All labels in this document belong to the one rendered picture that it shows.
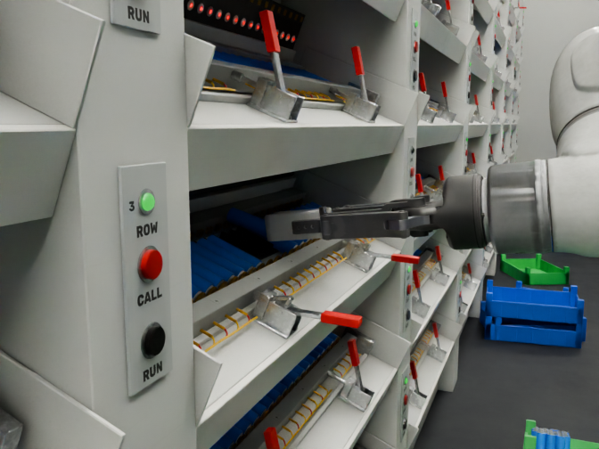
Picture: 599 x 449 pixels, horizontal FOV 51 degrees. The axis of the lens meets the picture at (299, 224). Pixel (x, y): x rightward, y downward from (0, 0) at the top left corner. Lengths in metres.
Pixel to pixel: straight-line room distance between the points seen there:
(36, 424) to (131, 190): 0.13
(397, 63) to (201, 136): 0.59
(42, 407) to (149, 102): 0.17
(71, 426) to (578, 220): 0.44
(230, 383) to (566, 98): 0.44
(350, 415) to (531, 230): 0.37
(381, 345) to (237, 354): 0.53
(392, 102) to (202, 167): 0.57
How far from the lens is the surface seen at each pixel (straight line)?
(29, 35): 0.32
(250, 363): 0.51
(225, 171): 0.45
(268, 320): 0.57
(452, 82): 1.65
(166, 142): 0.36
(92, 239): 0.31
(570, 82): 0.71
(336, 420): 0.83
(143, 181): 0.34
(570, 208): 0.60
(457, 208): 0.61
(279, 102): 0.54
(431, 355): 1.58
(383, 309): 1.00
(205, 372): 0.41
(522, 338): 2.22
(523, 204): 0.60
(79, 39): 0.30
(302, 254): 0.70
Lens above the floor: 0.72
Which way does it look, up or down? 9 degrees down
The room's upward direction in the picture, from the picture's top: straight up
